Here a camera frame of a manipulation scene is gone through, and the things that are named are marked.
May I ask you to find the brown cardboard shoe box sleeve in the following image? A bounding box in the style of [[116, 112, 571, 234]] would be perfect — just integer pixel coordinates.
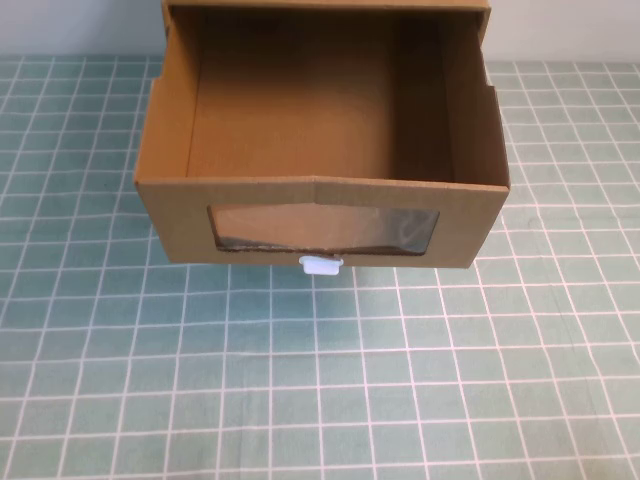
[[158, 0, 496, 89]]

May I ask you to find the brown cardboard shoe box drawer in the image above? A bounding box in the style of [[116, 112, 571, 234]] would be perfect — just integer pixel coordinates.
[[133, 4, 512, 274]]

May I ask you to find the green white-grid tablecloth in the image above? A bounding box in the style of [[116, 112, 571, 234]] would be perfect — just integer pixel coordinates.
[[0, 53, 640, 480]]

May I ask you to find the white plastic drawer pull tab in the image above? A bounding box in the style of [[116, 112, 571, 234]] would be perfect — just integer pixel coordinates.
[[298, 254, 345, 277]]

